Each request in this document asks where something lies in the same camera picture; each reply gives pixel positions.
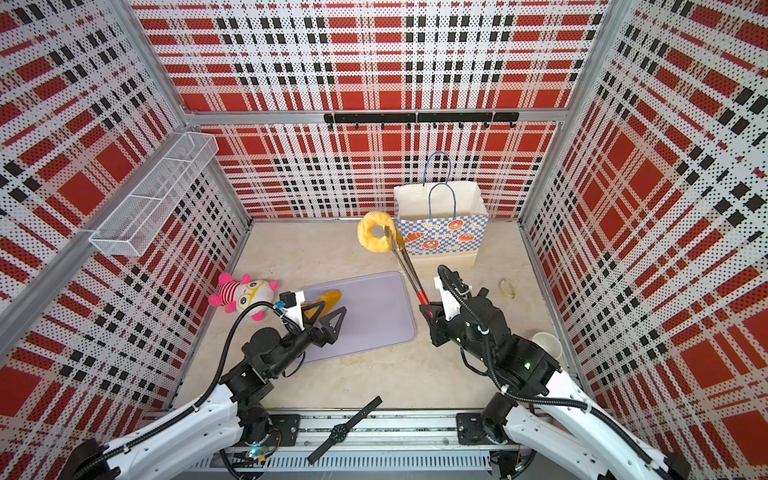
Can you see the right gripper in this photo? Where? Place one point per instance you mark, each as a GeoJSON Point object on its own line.
{"type": "Point", "coordinates": [437, 327]}

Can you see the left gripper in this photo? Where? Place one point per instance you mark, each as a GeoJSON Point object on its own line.
{"type": "Point", "coordinates": [327, 334]}

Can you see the ridged fake bread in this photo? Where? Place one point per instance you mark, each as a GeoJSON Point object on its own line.
{"type": "Point", "coordinates": [331, 298]}

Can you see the ring shaped fake bread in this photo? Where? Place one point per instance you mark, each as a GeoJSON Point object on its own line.
{"type": "Point", "coordinates": [365, 234]}

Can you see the red handled metal tongs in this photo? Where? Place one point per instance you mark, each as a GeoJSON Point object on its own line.
{"type": "Point", "coordinates": [397, 246]}

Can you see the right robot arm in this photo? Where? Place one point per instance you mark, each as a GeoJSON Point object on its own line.
{"type": "Point", "coordinates": [537, 404]}

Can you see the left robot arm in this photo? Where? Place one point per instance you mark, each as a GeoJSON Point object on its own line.
{"type": "Point", "coordinates": [227, 412]}

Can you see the blue checkered paper bag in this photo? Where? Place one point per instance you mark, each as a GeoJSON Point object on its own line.
{"type": "Point", "coordinates": [441, 221]}

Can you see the lilac tray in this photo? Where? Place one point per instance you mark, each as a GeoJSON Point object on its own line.
{"type": "Point", "coordinates": [378, 315]}

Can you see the white cup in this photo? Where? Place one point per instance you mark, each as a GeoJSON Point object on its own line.
{"type": "Point", "coordinates": [549, 343]}

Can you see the pink striped plush toy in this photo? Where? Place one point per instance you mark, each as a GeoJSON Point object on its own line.
{"type": "Point", "coordinates": [236, 295]}

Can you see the black wristwatch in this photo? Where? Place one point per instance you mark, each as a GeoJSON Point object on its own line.
{"type": "Point", "coordinates": [339, 432]}

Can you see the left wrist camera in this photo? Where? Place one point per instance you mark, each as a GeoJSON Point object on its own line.
{"type": "Point", "coordinates": [290, 307]}

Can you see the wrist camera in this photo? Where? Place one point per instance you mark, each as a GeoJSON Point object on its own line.
{"type": "Point", "coordinates": [451, 306]}
{"type": "Point", "coordinates": [290, 307]}

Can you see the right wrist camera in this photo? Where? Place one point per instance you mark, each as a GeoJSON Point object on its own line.
{"type": "Point", "coordinates": [451, 306]}

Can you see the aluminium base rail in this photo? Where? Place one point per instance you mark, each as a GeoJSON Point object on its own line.
{"type": "Point", "coordinates": [385, 441]}

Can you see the black hook rail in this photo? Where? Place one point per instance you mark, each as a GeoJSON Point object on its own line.
{"type": "Point", "coordinates": [484, 117]}

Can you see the white wire mesh basket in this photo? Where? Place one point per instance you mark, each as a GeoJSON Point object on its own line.
{"type": "Point", "coordinates": [133, 225]}

